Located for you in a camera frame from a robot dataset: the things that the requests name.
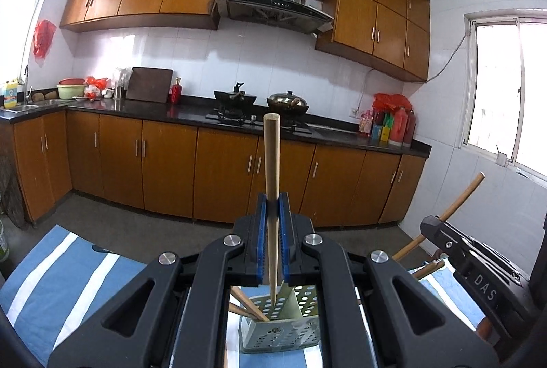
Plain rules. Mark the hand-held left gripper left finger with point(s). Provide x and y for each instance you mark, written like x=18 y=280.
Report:
x=259 y=240

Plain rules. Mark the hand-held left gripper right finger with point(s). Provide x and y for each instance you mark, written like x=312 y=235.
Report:
x=284 y=240

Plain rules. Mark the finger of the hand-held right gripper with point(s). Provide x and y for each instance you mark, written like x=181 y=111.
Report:
x=436 y=231

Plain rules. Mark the green perforated utensil holder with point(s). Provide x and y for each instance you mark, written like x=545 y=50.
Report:
x=277 y=334

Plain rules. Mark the large red bottle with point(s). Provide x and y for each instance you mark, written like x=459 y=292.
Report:
x=399 y=126
x=411 y=129

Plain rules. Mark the yellow green bottle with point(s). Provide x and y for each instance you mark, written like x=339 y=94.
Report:
x=386 y=129

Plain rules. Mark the wooden base cabinets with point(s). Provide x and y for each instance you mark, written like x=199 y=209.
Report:
x=166 y=167

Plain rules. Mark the small blue bottle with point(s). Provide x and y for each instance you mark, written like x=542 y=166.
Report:
x=377 y=129

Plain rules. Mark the black gas stove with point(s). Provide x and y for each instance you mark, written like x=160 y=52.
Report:
x=230 y=118

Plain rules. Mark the pink bottle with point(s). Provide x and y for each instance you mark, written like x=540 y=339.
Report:
x=365 y=122

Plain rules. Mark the steel wok with lid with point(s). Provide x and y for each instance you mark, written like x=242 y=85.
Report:
x=288 y=105

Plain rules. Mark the black kitchen countertop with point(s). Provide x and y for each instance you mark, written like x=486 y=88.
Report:
x=188 y=111

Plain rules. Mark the dark wooden cutting board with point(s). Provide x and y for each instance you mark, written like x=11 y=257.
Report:
x=147 y=85

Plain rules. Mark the steel canister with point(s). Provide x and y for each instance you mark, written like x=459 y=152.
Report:
x=119 y=92

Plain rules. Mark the blue white striped tablecloth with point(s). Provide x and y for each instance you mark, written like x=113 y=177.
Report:
x=51 y=278

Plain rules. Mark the red white plastic bag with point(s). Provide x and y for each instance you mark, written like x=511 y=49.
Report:
x=95 y=85

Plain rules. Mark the green basin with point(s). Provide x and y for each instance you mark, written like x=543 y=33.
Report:
x=70 y=92

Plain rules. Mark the red basin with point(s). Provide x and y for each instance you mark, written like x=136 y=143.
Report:
x=71 y=81

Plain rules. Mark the dark patterned cloth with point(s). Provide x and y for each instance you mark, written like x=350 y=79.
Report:
x=8 y=188

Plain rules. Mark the steel sink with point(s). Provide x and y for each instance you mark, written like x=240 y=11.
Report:
x=34 y=105

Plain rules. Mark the steel faucet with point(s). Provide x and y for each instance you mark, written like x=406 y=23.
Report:
x=27 y=88

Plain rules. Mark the yellow dish soap bottle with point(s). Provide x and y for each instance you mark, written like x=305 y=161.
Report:
x=12 y=94

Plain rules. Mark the hanging red plastic bag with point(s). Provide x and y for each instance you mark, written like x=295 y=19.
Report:
x=45 y=39

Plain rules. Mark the window beside sink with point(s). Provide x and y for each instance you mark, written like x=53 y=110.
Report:
x=25 y=9

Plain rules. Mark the wall outlet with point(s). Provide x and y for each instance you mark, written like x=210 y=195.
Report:
x=354 y=112

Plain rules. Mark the window with white frame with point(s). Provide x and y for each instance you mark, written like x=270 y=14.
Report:
x=495 y=94

